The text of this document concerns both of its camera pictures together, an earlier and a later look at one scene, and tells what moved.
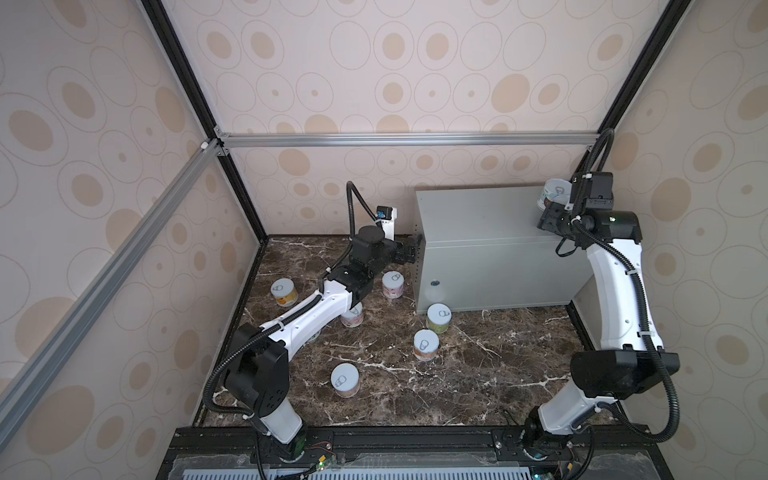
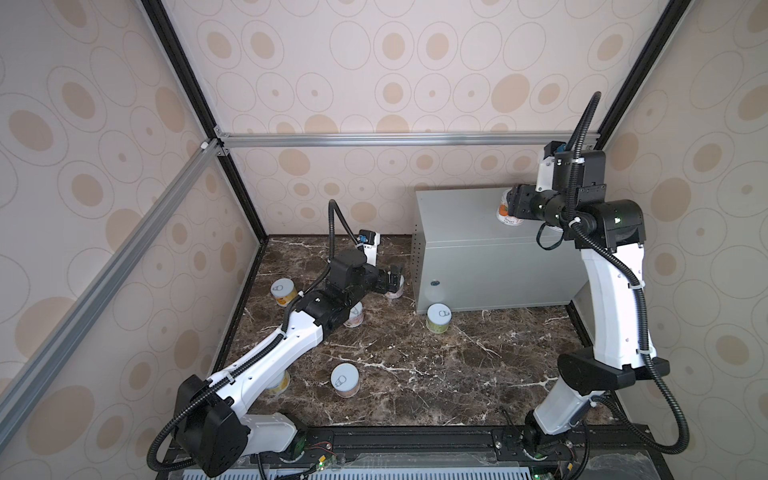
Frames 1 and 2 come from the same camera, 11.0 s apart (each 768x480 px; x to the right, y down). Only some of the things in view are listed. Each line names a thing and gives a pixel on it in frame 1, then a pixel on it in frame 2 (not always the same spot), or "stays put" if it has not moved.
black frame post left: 162,21 stays put
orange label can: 426,343 to 502,213
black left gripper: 410,250 to 393,278
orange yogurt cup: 345,379 stays put
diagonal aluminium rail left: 17,395 stays put
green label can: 438,316 stays put
